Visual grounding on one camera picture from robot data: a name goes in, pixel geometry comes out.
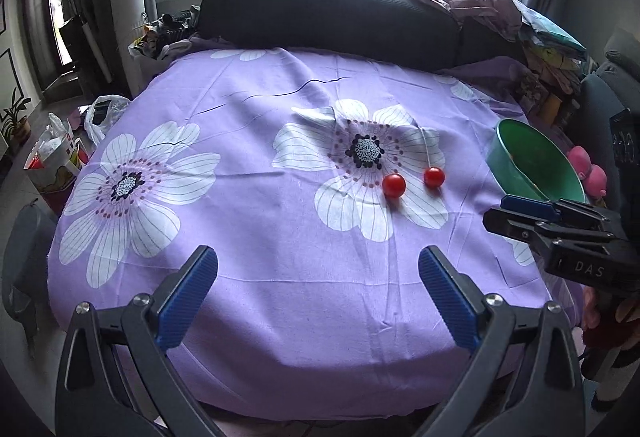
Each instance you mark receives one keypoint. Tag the clear plastic bag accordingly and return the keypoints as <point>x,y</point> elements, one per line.
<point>105,114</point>

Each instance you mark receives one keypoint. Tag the red cherry tomato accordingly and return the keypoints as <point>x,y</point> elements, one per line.
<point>394,185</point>
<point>434,177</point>

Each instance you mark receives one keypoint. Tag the white paper bag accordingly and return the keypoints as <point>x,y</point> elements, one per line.
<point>57,157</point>

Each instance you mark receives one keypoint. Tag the pile of lilac clothes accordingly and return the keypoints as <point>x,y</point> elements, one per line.
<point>465,2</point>

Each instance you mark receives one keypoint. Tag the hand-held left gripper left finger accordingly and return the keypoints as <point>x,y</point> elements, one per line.
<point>192,287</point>

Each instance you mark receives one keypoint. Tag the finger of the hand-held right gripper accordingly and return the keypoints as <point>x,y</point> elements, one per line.
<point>515,224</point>
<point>525,205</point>

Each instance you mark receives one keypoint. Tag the green plastic basin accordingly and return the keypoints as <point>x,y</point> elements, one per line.
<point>535,162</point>

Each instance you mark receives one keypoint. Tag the dark sofa backrest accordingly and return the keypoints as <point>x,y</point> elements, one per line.
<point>325,14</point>

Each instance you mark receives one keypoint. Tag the dark teal sofa armrest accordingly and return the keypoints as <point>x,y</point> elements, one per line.
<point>600,112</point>

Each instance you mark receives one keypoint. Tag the yellow container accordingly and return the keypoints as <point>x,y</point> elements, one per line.
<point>552,108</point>

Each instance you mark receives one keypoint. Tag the grey bin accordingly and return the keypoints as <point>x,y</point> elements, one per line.
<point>25,267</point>

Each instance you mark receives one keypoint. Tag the pink plush toy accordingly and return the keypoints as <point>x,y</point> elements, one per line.
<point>590,172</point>

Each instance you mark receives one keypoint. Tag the purple floral cloth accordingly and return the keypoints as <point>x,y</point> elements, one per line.
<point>250,242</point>

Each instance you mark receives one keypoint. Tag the grey pillow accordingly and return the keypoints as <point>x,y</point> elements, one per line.
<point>622,54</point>

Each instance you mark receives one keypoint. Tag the potted plant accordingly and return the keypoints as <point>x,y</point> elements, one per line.
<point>15,122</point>

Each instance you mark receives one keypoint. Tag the person's right forearm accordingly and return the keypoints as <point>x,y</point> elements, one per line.
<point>612,367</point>

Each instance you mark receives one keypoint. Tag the teal cushion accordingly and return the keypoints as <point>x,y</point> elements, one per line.
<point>550,34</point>

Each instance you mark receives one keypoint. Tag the person's right hand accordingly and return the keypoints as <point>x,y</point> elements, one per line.
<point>592,309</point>

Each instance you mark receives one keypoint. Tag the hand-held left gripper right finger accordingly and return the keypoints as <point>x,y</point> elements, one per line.
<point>445,287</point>

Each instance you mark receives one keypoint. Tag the white board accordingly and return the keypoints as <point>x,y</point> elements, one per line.
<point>130,32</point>

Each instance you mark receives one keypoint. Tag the pile of dark clothes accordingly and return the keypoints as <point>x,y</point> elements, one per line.
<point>170,29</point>

